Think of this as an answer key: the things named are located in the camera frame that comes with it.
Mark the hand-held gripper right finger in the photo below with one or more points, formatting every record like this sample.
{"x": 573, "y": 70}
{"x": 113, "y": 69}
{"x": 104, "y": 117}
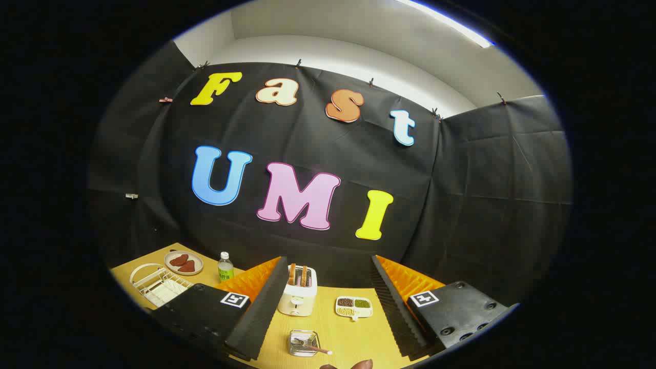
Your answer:
{"x": 397, "y": 312}

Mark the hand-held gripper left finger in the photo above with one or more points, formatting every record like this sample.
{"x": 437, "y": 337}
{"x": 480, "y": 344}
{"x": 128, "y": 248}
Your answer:
{"x": 261, "y": 312}

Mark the small metal basket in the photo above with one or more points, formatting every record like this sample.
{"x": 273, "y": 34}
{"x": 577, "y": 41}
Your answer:
{"x": 307, "y": 335}

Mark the white divided dish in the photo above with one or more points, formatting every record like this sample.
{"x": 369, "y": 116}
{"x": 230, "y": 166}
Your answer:
{"x": 366, "y": 313}

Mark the small beige plate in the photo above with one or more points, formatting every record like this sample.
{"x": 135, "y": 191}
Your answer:
{"x": 169, "y": 267}

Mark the green bean pile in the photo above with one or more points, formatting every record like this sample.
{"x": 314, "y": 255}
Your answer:
{"x": 362, "y": 303}

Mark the white toaster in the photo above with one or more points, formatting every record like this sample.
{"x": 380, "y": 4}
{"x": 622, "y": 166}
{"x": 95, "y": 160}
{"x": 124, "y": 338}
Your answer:
{"x": 297, "y": 302}

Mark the toasted bread slice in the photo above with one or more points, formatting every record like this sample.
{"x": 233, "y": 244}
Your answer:
{"x": 292, "y": 274}
{"x": 303, "y": 277}

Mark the yellow soybean pile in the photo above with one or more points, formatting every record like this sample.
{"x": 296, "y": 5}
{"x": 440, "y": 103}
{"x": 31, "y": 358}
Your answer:
{"x": 345, "y": 311}

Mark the red bean pile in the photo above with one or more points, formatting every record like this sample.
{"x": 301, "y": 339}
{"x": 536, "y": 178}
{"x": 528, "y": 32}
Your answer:
{"x": 346, "y": 302}

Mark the green tea bottle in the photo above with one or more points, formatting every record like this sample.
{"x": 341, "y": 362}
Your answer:
{"x": 225, "y": 271}

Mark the red meat slice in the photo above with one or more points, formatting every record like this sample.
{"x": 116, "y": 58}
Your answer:
{"x": 179, "y": 260}
{"x": 187, "y": 266}

